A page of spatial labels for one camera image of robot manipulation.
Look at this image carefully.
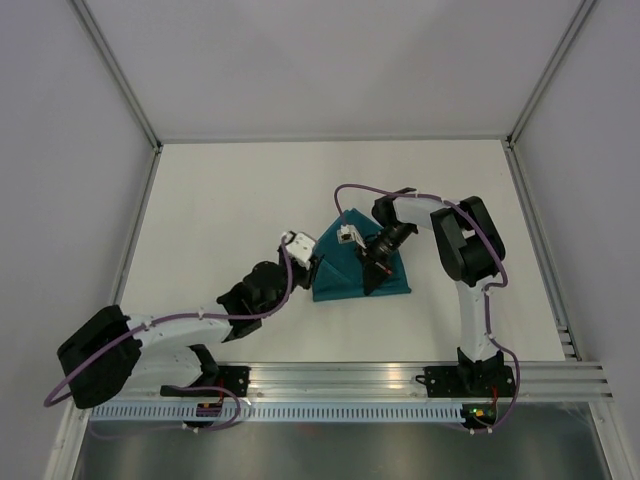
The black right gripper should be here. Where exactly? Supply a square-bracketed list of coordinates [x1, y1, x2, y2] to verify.
[354, 221, 415, 295]

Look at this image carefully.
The teal cloth napkin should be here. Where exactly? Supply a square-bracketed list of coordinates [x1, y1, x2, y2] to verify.
[312, 209, 385, 302]

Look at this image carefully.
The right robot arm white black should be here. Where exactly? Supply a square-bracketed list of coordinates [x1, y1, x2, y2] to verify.
[357, 188, 518, 399]

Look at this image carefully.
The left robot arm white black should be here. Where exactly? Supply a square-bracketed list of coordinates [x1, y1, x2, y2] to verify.
[57, 254, 322, 409]

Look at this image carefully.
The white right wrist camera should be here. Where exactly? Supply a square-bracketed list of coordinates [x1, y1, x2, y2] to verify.
[337, 224, 364, 246]

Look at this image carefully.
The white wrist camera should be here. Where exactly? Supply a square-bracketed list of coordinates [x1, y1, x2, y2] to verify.
[279, 231, 317, 270]
[337, 224, 364, 246]

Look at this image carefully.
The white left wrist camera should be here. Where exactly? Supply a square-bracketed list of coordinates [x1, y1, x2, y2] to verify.
[279, 231, 317, 270]

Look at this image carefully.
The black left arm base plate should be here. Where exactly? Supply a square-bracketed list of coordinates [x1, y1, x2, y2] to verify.
[160, 365, 251, 398]

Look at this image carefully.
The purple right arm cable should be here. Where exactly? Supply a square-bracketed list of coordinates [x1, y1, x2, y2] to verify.
[333, 183, 521, 436]

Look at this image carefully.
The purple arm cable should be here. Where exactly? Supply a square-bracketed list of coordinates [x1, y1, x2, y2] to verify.
[44, 237, 296, 441]
[333, 183, 521, 436]

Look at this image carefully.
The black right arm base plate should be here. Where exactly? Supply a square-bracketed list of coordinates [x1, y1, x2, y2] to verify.
[415, 365, 516, 399]

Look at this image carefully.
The white slotted cable duct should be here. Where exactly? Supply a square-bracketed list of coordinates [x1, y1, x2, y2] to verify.
[91, 400, 464, 423]

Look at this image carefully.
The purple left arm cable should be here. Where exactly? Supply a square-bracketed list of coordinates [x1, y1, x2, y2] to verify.
[44, 237, 296, 441]

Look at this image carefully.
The aluminium frame rail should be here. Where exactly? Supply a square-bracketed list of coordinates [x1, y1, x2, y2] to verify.
[69, 362, 614, 401]

